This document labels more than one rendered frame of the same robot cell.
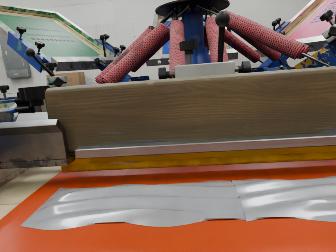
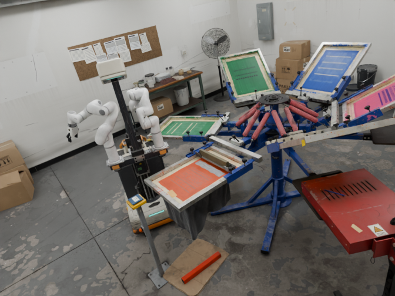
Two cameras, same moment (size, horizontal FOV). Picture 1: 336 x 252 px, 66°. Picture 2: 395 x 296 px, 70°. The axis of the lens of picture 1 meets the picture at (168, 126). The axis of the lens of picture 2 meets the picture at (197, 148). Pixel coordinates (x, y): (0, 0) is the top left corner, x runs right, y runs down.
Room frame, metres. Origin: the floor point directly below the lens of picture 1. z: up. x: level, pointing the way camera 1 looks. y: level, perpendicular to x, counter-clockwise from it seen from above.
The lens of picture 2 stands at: (-1.17, -1.78, 2.36)
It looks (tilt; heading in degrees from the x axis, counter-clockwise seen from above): 28 degrees down; 53
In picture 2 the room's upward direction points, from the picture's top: 11 degrees counter-clockwise
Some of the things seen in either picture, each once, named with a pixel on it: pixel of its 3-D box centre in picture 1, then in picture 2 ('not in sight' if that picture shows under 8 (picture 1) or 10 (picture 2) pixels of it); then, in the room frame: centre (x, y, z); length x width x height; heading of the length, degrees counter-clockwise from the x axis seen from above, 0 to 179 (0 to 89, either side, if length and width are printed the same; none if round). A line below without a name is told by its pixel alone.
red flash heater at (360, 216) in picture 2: not in sight; (359, 207); (0.31, -1.30, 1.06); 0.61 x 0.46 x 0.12; 55
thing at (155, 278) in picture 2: not in sight; (150, 241); (-0.48, 0.12, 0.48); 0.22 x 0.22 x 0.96; 85
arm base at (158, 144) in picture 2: not in sight; (157, 138); (0.04, 0.43, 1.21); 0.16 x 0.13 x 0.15; 68
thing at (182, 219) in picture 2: not in sight; (176, 209); (-0.22, -0.02, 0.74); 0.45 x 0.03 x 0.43; 85
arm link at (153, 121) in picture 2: not in sight; (153, 124); (0.02, 0.42, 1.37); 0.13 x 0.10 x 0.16; 167
